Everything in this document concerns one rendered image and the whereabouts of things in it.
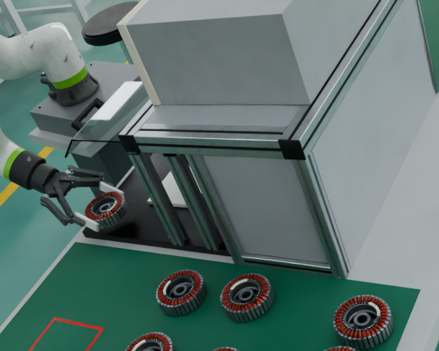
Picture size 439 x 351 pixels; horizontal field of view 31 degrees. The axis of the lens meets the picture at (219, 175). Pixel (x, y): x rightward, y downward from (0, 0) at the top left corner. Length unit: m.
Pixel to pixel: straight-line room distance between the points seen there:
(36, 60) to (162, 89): 0.91
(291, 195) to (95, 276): 0.62
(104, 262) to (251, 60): 0.72
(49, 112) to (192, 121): 1.07
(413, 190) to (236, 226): 0.42
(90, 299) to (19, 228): 1.89
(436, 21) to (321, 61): 0.94
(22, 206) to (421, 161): 2.41
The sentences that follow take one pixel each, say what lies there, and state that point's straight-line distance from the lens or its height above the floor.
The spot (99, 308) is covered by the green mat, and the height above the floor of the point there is 0.75.
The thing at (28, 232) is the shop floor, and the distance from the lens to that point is 3.70.
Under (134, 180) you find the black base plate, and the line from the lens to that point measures 2.18.
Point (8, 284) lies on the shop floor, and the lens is 3.47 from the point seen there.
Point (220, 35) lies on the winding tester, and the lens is 1.52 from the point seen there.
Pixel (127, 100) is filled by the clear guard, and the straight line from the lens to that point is 1.92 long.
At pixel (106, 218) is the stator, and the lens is 1.97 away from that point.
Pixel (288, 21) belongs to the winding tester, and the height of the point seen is 1.29.
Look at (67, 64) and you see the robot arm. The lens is 2.54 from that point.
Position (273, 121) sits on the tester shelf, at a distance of 1.52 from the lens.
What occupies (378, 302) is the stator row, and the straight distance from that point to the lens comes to 1.55.
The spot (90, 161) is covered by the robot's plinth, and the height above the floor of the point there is 0.61.
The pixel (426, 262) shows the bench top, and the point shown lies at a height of 0.75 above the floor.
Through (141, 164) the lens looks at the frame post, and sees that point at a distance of 1.74.
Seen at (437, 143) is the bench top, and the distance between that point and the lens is 1.96.
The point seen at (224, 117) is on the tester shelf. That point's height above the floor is 1.11.
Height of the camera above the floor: 1.91
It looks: 34 degrees down
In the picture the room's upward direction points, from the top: 23 degrees counter-clockwise
